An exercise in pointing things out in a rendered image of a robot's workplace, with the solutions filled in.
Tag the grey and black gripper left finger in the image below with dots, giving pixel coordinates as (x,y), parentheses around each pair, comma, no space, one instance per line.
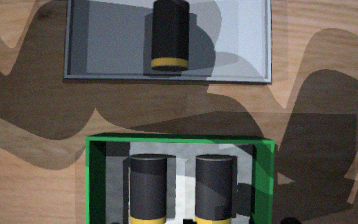
(188,221)

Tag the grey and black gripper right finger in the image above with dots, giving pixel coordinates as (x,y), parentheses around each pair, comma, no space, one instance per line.
(291,220)

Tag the black battery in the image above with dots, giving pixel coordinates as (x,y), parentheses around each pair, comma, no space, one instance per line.
(170,35)
(213,189)
(148,189)

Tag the green open box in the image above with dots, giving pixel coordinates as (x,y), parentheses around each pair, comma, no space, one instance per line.
(107,174)

